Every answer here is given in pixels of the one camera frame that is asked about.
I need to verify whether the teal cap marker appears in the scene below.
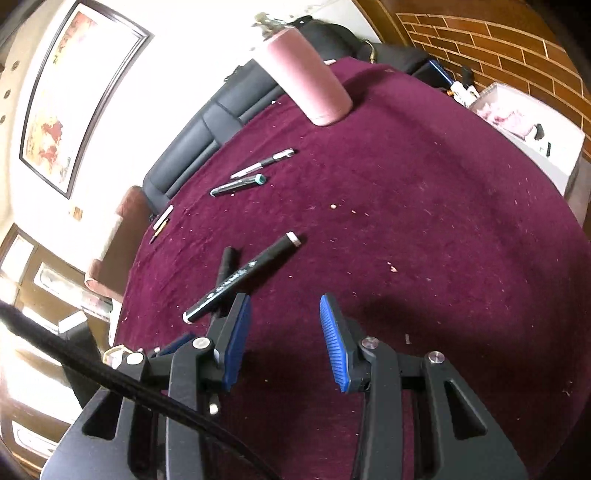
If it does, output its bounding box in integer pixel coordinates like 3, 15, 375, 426
209, 174, 266, 198

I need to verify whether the white storage box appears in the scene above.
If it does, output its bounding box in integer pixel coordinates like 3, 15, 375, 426
469, 83, 590, 223

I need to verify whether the white pen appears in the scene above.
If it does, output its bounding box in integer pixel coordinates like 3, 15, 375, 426
152, 204, 174, 231

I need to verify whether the brown armchair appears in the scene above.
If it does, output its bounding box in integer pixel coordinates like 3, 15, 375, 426
84, 186, 152, 303

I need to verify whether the black cable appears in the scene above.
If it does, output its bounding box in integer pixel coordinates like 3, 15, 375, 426
0, 299, 279, 480

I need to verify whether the framed painting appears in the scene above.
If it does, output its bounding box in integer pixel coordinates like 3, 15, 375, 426
19, 1, 151, 198

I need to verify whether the black sofa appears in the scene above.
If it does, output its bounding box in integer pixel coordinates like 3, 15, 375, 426
142, 15, 430, 214

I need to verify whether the black pen under marker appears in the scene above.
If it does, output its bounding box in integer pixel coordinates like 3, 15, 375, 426
211, 246, 239, 321

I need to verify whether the maroon tablecloth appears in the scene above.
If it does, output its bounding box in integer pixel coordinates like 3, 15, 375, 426
116, 59, 590, 479

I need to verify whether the pink thermos bottle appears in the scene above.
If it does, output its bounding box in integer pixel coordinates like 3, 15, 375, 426
252, 12, 353, 127

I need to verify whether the black marker pink cap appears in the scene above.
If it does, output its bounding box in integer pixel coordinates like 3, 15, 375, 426
182, 231, 301, 324

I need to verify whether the black silver pen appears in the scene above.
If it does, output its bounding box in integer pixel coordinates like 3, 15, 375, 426
230, 148, 297, 179

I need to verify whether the yellow black pen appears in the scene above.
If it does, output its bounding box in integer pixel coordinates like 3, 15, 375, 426
149, 218, 169, 245

